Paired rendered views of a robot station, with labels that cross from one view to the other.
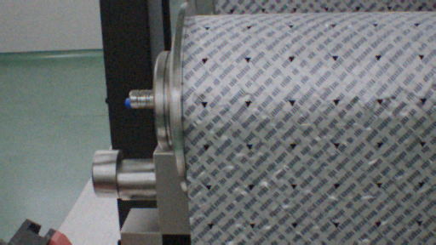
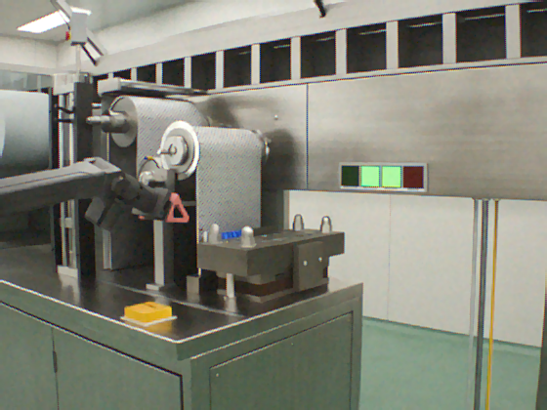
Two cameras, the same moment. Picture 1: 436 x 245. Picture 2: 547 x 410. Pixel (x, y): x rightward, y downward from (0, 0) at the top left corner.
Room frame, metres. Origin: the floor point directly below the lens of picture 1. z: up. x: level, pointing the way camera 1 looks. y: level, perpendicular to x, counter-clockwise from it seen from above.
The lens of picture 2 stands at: (-0.33, 1.05, 1.22)
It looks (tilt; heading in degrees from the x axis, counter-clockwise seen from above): 4 degrees down; 303
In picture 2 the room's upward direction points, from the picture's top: straight up
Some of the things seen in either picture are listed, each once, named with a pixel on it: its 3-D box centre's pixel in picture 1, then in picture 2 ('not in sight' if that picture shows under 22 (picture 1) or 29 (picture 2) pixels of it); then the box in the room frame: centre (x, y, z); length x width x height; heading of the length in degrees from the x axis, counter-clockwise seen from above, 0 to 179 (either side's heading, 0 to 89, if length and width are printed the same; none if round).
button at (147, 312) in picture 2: not in sight; (147, 312); (0.48, 0.27, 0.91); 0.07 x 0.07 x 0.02; 83
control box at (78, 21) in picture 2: not in sight; (75, 28); (1.16, -0.08, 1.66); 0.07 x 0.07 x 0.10; 58
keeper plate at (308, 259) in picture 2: not in sight; (309, 266); (0.32, -0.13, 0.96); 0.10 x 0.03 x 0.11; 83
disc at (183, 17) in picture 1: (191, 100); (179, 150); (0.61, 0.02, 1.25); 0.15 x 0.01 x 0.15; 173
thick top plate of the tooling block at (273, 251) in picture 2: not in sight; (275, 248); (0.41, -0.12, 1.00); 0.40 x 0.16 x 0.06; 83
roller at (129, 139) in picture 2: not in sight; (157, 124); (0.85, -0.14, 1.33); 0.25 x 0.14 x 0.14; 83
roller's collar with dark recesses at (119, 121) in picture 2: not in sight; (114, 121); (0.86, 0.01, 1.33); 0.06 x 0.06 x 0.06; 83
